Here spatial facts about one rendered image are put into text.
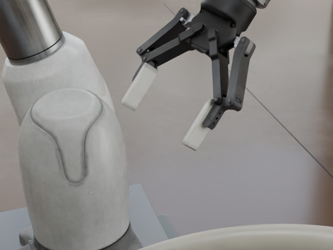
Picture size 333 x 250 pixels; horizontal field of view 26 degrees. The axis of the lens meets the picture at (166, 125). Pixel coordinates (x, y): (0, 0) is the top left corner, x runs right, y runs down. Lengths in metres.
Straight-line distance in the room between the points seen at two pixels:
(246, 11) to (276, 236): 0.53
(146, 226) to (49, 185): 0.26
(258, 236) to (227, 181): 2.55
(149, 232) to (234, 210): 1.68
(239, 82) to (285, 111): 2.74
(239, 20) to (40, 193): 0.37
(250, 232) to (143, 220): 0.73
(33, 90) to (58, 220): 0.23
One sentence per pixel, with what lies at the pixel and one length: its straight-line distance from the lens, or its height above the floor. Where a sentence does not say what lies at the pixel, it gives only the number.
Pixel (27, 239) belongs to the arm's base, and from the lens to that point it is 1.22.
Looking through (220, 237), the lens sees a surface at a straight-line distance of 0.54.
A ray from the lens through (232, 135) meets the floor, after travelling 3.44.
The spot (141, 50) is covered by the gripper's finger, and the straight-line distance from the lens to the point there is 1.07.
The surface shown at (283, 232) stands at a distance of 0.52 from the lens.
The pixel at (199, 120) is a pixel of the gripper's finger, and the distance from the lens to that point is 0.96.
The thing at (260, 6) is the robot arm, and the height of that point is 1.30.
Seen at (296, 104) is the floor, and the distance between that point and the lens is 3.78.
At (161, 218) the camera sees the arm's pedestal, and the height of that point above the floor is 0.80.
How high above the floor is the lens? 1.61
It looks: 27 degrees down
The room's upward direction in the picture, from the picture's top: straight up
